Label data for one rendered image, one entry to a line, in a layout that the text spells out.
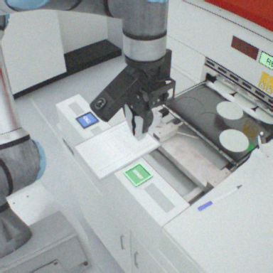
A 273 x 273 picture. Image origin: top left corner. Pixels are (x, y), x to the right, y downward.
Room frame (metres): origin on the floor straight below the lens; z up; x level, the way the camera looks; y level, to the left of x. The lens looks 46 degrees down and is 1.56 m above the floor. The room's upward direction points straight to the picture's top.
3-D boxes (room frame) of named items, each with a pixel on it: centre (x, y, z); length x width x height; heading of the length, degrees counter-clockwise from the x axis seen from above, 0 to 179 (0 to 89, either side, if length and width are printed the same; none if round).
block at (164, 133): (0.66, -0.09, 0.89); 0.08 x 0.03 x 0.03; 127
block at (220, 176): (0.46, -0.24, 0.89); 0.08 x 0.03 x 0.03; 127
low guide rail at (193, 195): (0.55, -0.30, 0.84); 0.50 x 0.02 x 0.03; 127
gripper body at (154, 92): (0.45, -0.02, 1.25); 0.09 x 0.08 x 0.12; 127
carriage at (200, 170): (0.59, -0.14, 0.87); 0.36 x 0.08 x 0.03; 37
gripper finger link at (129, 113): (0.46, -0.01, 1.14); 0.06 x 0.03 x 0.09; 127
